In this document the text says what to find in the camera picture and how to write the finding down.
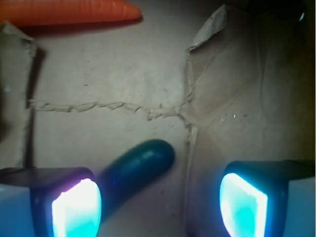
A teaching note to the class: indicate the dark green plastic pickle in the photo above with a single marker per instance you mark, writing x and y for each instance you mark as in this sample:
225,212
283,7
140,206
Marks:
133,171

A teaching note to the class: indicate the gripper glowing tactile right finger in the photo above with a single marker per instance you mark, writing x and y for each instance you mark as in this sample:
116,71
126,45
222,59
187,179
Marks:
269,198

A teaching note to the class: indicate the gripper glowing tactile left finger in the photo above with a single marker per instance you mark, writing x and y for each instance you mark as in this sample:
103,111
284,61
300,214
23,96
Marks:
49,202

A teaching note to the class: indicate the orange plastic carrot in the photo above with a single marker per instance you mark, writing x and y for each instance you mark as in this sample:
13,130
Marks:
58,12

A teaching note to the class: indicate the brown paper bag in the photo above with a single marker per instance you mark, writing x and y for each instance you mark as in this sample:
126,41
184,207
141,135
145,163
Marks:
220,80

